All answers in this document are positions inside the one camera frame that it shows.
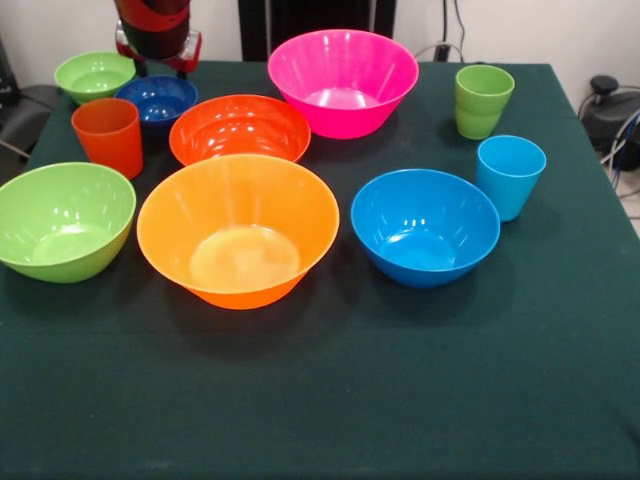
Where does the dark green tablecloth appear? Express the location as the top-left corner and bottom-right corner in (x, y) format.
(0, 58), (640, 480)

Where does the light blue cup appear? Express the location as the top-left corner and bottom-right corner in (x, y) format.
(475, 134), (548, 223)

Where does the light blue bowl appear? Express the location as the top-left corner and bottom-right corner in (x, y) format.
(350, 168), (502, 290)

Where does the large green bowl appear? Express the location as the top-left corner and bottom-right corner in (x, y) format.
(0, 161), (138, 285)

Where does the black wall cable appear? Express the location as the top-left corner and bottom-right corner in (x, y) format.
(451, 0), (467, 61)

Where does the green cup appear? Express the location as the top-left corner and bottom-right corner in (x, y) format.
(454, 64), (516, 141)

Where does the small green bowl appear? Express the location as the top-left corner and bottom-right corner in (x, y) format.
(53, 50), (137, 106)

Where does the red-orange cup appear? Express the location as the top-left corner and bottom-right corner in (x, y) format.
(70, 97), (145, 181)

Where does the white and blue cable bundle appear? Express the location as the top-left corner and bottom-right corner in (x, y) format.
(599, 107), (640, 221)

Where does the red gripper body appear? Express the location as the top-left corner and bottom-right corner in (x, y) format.
(115, 43), (201, 74)

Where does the red-orange bowl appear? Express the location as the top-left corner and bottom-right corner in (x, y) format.
(168, 94), (312, 166)

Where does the black stand base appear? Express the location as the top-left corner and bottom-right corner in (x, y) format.
(578, 74), (640, 151)

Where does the small dark blue bowl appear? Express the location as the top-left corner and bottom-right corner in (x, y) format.
(114, 74), (200, 140)

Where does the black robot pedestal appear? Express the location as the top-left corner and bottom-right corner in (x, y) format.
(237, 0), (397, 63)

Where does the large pink bowl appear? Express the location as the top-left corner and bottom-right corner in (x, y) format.
(267, 28), (421, 140)

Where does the large orange bowl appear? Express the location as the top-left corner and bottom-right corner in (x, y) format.
(136, 153), (341, 311)

